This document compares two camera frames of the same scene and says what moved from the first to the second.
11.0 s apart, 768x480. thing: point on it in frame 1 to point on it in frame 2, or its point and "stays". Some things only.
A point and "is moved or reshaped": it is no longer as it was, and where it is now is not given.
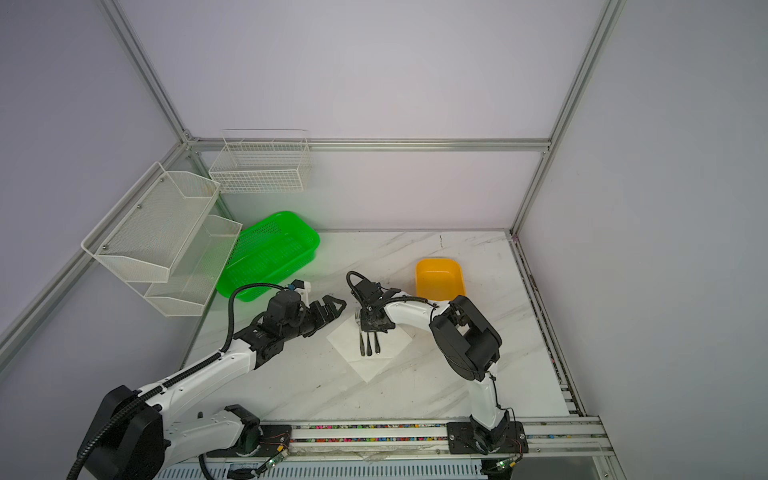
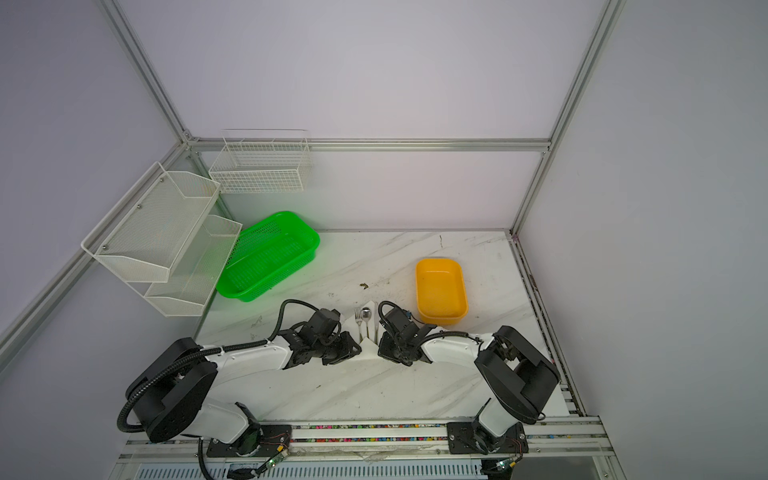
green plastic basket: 266,252 stays
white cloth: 346,340 is moved or reshaped
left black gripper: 314,307 to 347,349
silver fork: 362,344 stays
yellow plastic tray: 439,279 stays
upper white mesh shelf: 145,234 stays
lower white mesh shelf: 194,274 stays
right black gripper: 366,327 to 383,349
